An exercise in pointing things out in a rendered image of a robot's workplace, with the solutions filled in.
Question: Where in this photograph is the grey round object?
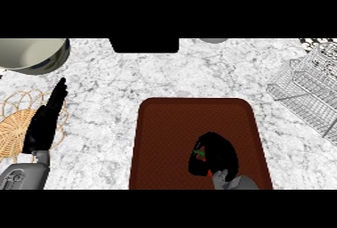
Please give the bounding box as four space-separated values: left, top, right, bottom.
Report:
197 38 228 45

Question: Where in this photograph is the grey pot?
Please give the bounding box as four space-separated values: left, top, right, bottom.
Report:
0 38 72 76

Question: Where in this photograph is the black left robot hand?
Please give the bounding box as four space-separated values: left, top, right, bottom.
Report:
20 77 69 155

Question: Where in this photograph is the black rectangular appliance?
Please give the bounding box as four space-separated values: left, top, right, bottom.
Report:
107 38 181 54

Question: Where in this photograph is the white wire tiered basket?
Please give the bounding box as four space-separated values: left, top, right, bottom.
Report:
264 41 337 145

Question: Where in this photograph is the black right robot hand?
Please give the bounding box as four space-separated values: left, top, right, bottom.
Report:
186 131 240 179

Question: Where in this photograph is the woven wicker placemat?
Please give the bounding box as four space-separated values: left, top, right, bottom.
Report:
0 89 69 164

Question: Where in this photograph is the red bell pepper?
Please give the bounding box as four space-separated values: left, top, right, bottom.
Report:
192 145 212 178

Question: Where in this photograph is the dark brown tray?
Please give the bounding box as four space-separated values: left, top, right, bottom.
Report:
126 97 273 191

